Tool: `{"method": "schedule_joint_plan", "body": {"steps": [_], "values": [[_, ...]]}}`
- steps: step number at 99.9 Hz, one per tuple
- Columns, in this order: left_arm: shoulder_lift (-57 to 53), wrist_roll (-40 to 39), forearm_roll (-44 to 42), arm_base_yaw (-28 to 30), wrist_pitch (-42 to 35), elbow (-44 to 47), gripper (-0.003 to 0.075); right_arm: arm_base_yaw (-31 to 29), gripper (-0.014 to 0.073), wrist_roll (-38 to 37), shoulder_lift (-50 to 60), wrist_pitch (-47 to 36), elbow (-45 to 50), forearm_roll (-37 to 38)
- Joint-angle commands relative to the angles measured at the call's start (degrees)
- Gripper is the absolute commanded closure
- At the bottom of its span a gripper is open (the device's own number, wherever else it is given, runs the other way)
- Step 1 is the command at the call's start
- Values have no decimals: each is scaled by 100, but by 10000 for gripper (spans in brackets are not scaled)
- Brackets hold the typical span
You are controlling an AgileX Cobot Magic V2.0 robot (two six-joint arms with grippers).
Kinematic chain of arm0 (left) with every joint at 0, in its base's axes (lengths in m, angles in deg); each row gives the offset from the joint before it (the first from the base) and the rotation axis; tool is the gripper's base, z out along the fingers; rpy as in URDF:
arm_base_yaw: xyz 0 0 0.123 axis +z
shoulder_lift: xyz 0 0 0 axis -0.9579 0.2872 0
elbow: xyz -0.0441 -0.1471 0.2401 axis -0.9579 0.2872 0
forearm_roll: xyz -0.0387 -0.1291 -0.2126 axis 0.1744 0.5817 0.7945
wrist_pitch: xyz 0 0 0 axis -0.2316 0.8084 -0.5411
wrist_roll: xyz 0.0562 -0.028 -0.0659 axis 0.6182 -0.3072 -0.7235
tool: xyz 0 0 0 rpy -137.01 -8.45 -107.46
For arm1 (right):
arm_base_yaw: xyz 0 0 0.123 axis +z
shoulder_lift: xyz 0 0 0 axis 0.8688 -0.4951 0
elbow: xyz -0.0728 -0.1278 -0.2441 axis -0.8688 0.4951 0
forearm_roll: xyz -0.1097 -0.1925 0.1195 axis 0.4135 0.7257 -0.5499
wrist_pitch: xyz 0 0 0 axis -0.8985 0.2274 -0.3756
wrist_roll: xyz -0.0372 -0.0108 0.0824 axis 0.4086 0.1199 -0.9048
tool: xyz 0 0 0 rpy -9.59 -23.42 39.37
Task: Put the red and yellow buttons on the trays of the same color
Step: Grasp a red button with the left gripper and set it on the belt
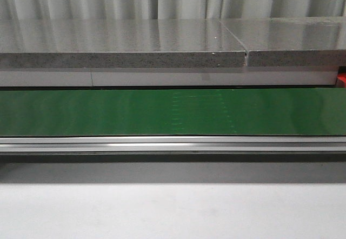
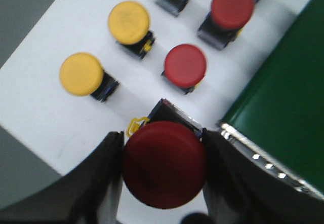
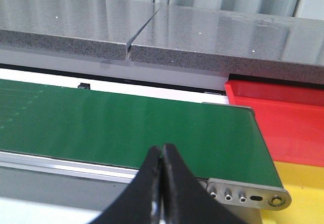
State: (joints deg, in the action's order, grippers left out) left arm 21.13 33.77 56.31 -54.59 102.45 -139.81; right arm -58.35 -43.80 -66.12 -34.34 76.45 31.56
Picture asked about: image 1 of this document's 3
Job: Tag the grey stone slab right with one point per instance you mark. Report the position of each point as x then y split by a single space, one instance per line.
291 42

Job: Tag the grey stone slab left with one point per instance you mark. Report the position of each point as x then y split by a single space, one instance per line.
106 43

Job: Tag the white base panel under slabs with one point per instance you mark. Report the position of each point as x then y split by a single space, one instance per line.
135 77

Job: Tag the green conveyor belt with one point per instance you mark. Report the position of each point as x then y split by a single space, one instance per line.
281 111

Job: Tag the aluminium conveyor side rail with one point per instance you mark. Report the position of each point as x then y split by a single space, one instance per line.
171 145

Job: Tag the red object at right edge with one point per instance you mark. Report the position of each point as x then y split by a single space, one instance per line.
341 80

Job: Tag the grey stone slab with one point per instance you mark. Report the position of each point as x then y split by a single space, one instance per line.
106 43
291 42

